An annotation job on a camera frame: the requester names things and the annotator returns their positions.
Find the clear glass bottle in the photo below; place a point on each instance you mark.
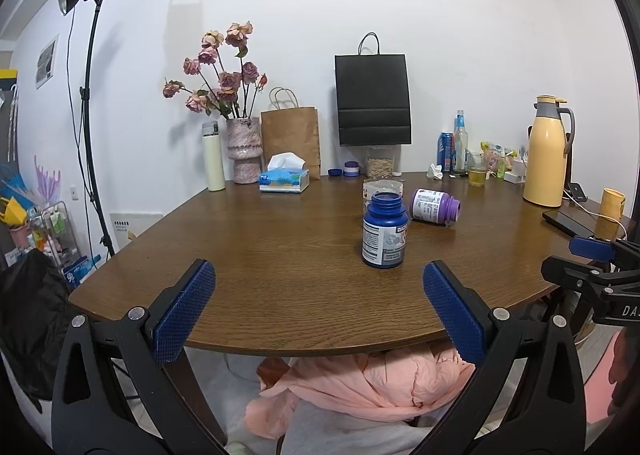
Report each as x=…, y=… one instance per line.
x=460, y=145

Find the black light stand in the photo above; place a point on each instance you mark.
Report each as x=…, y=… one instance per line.
x=89, y=110

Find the purple plastic bottle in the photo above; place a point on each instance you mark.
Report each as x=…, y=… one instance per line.
x=430, y=206

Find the black phone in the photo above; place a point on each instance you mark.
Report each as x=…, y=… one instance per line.
x=565, y=222

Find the dried pink flowers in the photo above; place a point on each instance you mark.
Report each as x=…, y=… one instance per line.
x=227, y=82

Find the wall poster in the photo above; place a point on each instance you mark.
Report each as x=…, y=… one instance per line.
x=47, y=62

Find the blue plastic bottle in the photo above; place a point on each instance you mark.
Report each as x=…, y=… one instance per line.
x=384, y=240

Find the black charger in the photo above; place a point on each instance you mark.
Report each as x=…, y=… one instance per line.
x=577, y=191

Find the small purple jar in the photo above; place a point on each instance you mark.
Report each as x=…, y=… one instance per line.
x=351, y=170

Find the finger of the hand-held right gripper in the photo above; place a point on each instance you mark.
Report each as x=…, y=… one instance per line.
x=590, y=247
x=575, y=271

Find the blue cardboard box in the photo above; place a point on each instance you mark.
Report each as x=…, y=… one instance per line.
x=82, y=272

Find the black jacket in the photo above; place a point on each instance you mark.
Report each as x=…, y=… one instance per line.
x=32, y=315

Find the clear jar of grains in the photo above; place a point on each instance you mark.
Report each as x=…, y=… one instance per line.
x=381, y=166

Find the colourful snack packets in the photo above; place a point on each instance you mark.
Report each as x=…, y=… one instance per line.
x=495, y=150

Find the blue lid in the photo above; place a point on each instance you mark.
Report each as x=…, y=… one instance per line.
x=335, y=173

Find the purple plastic hangers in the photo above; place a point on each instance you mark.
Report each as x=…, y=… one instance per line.
x=46, y=180

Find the wall outlet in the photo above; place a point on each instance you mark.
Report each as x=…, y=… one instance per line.
x=75, y=192

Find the pink cloth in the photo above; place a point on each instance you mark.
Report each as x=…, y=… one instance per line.
x=350, y=385

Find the small green bottle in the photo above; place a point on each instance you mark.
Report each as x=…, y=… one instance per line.
x=501, y=167

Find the white printed board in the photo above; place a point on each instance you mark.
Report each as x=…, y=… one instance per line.
x=135, y=227

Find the yellow cup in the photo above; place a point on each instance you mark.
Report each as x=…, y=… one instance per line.
x=612, y=207

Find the white thermos bottle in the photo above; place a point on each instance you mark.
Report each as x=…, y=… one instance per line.
x=215, y=160

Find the yellow thermos jug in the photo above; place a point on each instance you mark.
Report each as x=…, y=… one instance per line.
x=545, y=160

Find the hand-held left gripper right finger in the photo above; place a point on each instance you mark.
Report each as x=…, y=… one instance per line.
x=454, y=307

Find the blue tissue box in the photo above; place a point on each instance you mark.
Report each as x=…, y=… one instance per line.
x=282, y=181

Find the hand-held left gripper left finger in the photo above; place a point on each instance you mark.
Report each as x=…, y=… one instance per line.
x=184, y=305

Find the pink speckled vase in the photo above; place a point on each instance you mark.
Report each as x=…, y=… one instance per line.
x=244, y=145

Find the blue soda can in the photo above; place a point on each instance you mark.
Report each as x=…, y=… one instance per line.
x=445, y=152

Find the white box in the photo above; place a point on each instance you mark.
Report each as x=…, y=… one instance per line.
x=514, y=175

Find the brown paper bag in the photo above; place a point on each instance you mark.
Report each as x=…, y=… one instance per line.
x=292, y=135

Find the clear plastic cup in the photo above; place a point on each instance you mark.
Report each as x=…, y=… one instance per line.
x=382, y=186

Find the glass of yellow drink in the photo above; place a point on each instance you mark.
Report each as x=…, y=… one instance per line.
x=477, y=176

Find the black paper bag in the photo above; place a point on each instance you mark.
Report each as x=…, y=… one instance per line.
x=372, y=100

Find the crumpled white paper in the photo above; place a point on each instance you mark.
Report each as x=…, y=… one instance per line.
x=435, y=172

